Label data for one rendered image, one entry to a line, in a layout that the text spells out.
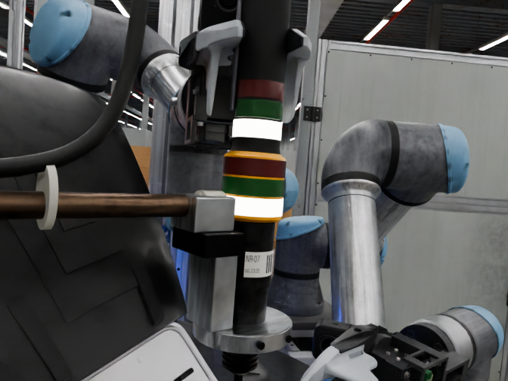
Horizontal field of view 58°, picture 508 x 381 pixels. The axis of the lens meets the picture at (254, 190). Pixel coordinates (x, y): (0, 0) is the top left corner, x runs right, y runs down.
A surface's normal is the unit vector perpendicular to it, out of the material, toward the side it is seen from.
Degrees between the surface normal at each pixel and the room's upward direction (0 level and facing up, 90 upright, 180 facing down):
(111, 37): 90
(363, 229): 62
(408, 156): 93
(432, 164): 103
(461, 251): 90
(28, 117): 46
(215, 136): 89
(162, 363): 54
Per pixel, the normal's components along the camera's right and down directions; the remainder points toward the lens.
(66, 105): 0.62, -0.67
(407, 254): 0.08, 0.07
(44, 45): -0.61, -0.12
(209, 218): 0.64, 0.09
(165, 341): 0.44, -0.52
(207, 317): -0.77, -0.03
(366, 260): 0.22, -0.40
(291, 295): -0.16, -0.26
